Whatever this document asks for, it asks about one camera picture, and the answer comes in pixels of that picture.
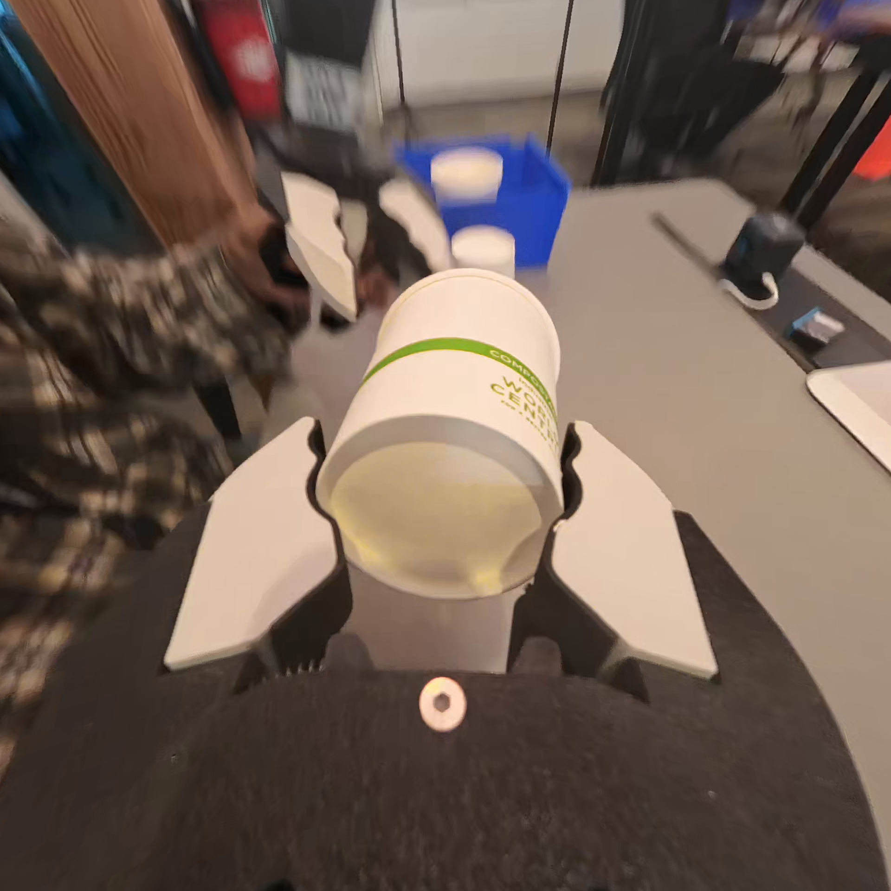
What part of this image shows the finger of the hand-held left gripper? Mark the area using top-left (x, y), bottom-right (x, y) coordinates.
top-left (281, 170), bottom-right (360, 323)
top-left (379, 177), bottom-right (455, 274)

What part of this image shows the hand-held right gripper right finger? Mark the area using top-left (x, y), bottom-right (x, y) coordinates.
top-left (508, 420), bottom-right (719, 682)

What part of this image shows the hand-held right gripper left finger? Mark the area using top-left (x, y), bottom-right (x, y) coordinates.
top-left (163, 416), bottom-right (353, 675)

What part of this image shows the white paper cup green band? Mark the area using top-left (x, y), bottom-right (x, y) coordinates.
top-left (429, 146), bottom-right (504, 204)
top-left (451, 226), bottom-right (517, 279)
top-left (316, 268), bottom-right (565, 601)

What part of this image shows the blue plastic bin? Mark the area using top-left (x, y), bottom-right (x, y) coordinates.
top-left (393, 136), bottom-right (573, 270)

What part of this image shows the person's left forearm plaid sleeve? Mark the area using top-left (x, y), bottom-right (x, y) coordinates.
top-left (0, 223), bottom-right (310, 774)

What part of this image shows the red fire extinguisher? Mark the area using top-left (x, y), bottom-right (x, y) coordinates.
top-left (200, 0), bottom-right (283, 121)

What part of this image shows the small blue black gadget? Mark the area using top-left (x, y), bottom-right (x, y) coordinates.
top-left (785, 309), bottom-right (845, 350)

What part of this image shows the small black cube device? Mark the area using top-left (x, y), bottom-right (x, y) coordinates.
top-left (724, 212), bottom-right (806, 295)

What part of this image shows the wooden post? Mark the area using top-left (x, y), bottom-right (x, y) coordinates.
top-left (8, 0), bottom-right (262, 246)

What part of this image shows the white cable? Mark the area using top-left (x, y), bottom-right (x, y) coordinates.
top-left (717, 271), bottom-right (779, 311)

